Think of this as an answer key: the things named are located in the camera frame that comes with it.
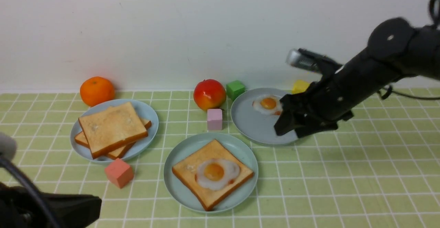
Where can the green cube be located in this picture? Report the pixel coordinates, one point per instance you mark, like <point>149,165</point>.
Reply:
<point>235,89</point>

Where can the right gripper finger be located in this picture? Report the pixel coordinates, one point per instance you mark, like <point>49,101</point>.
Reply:
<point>309,127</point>
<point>288,121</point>

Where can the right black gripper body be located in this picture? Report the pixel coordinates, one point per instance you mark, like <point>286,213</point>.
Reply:
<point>333,97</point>

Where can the grey egg plate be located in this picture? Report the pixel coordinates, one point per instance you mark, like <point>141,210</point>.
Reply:
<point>256,125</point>

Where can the fried egg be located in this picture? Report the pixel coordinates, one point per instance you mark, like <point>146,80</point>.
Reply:
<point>267,105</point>
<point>216,174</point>

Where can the orange fruit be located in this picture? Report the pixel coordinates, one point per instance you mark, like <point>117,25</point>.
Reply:
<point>96,90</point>

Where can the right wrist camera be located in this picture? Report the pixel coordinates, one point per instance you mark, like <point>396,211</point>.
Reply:
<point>312,62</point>

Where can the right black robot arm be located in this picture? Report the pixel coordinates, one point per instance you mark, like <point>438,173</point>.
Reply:
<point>395,50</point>

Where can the salmon red cube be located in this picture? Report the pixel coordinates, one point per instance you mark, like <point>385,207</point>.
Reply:
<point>119,173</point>

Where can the yellow cube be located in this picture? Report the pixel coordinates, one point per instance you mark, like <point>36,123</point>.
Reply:
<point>299,86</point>

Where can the red apple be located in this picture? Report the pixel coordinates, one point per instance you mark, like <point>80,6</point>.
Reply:
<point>209,94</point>

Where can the teal center plate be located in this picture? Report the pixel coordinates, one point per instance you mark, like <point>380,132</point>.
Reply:
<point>206,201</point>

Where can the pink cube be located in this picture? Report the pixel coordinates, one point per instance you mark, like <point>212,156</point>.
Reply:
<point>214,119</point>

